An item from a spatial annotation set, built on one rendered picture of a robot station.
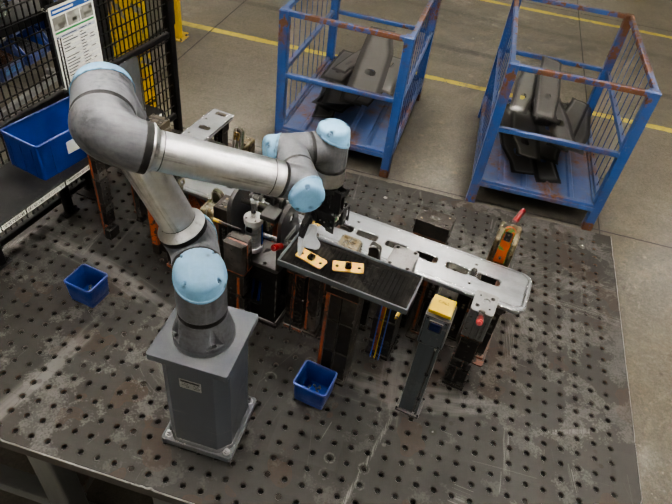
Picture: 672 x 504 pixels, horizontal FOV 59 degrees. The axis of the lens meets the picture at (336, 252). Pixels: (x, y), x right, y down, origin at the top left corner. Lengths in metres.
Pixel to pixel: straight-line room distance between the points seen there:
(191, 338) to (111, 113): 0.56
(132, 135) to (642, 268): 3.32
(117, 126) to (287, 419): 1.05
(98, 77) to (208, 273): 0.45
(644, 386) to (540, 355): 1.19
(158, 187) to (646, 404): 2.54
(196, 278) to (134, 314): 0.81
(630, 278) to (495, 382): 1.94
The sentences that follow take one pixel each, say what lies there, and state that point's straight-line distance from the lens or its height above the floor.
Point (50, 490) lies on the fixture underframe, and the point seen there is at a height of 0.35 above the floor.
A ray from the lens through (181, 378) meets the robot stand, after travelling 1.51.
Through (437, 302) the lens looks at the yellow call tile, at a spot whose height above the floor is 1.16.
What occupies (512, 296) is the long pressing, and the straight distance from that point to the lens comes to 1.88.
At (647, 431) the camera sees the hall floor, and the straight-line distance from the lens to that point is 3.13.
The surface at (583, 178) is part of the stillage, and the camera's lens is 4.21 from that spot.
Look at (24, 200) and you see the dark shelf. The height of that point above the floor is 1.03.
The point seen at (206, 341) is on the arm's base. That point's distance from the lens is 1.42.
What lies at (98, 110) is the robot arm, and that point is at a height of 1.71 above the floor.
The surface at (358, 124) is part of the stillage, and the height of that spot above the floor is 0.16.
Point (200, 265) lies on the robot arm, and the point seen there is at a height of 1.33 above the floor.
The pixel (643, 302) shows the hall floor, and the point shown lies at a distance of 3.72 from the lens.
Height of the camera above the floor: 2.26
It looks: 43 degrees down
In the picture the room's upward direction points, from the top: 8 degrees clockwise
